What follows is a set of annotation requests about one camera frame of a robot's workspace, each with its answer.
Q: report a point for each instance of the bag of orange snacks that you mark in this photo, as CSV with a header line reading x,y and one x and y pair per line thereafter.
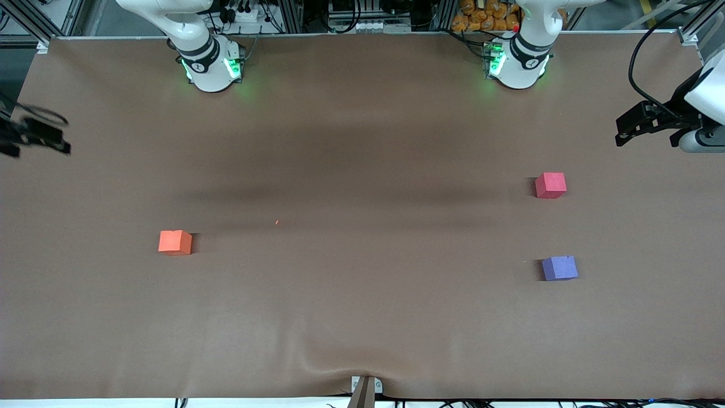
x,y
487,16

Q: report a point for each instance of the metal camera post bracket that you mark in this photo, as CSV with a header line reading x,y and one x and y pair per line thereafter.
x,y
365,391

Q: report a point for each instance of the white terminal block row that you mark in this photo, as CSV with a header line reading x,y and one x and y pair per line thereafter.
x,y
371,25

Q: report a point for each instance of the orange foam block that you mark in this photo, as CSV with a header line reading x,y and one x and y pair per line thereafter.
x,y
174,242

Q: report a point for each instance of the pink foam block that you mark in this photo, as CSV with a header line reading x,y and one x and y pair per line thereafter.
x,y
550,185

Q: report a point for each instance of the white power strip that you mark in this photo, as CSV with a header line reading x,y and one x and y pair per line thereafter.
x,y
246,14

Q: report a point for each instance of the purple foam block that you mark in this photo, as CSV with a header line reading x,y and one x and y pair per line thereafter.
x,y
559,268

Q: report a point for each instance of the brown table mat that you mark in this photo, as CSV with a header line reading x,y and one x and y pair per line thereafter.
x,y
362,317

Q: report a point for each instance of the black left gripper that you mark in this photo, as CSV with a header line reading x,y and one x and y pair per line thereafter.
x,y
677,115

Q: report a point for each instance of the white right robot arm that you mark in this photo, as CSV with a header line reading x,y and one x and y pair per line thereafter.
x,y
207,62

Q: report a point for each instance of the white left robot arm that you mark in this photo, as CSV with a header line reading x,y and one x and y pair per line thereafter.
x,y
524,62

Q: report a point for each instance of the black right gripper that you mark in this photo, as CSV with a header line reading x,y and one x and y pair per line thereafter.
x,y
12,135

